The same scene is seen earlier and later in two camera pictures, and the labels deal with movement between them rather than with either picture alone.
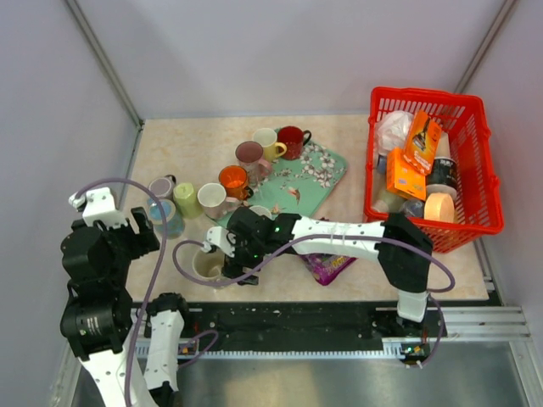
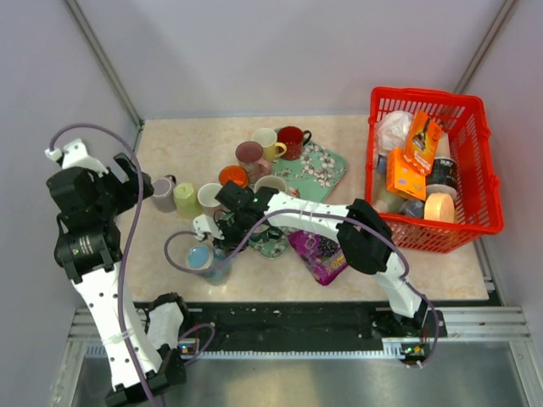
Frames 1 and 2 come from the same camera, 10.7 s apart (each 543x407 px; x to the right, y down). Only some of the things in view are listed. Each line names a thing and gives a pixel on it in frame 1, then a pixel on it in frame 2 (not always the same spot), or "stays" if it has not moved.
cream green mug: (198, 263) → (272, 181)
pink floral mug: (249, 155) stays
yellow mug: (267, 137) stays
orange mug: (234, 179) stays
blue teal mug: (175, 224) → (204, 256)
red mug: (294, 138) stays
